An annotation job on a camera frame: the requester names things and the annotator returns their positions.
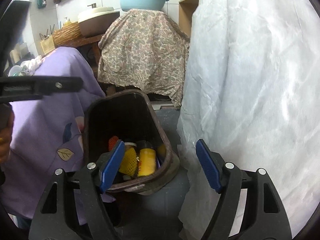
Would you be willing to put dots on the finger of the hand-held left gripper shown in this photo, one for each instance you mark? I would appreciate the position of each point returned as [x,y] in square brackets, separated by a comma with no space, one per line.
[50,85]
[11,35]

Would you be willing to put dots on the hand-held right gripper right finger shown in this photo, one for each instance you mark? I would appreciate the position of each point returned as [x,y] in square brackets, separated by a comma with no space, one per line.
[208,165]

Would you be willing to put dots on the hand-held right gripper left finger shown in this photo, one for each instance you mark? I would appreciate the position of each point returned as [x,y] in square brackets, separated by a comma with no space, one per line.
[113,165]

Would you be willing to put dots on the yellow foam net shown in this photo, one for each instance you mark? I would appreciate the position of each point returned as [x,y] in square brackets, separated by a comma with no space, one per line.
[128,160]

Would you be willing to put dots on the orange foam net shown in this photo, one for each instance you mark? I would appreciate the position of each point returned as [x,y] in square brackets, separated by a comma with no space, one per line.
[113,142]

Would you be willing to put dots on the yellow cylindrical can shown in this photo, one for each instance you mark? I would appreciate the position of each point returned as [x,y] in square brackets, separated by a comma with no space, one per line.
[146,161]

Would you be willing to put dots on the brown trash bin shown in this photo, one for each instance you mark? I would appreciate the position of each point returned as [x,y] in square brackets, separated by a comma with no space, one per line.
[120,120]

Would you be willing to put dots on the person's left hand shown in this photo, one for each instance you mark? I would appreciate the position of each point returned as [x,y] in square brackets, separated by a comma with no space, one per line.
[5,140]

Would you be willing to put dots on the white paper roll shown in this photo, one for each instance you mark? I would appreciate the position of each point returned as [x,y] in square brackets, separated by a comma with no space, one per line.
[15,54]

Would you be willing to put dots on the beige chopstick holder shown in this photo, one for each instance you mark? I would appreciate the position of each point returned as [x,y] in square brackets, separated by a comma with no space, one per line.
[47,43]

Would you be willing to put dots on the purple floral tablecloth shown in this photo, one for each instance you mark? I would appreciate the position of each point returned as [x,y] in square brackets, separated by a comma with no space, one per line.
[45,130]

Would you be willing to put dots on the wicker basket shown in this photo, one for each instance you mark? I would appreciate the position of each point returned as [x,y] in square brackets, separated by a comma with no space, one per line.
[66,36]

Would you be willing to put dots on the yellow soap pump bottle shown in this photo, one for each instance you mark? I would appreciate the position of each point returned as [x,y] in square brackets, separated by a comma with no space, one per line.
[67,22]

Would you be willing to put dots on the brown and cream rice cooker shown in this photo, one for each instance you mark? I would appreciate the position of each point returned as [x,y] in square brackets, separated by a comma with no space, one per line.
[96,20]

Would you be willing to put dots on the white cloth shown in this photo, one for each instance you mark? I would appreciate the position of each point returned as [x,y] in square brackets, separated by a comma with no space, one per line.
[250,92]

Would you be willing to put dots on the bronze faucet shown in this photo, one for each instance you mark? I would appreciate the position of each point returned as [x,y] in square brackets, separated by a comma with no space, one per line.
[92,5]

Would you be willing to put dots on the paisley cloth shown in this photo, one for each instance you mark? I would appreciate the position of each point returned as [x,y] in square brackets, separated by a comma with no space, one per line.
[145,55]

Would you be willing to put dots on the light blue plastic basin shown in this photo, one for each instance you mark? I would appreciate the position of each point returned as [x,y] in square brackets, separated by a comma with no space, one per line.
[142,0]

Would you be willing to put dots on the wooden cabinet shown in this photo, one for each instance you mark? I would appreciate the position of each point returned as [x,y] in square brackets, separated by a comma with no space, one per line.
[186,12]

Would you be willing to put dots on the green wall packet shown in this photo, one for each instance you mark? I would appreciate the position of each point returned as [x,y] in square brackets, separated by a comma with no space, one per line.
[41,0]

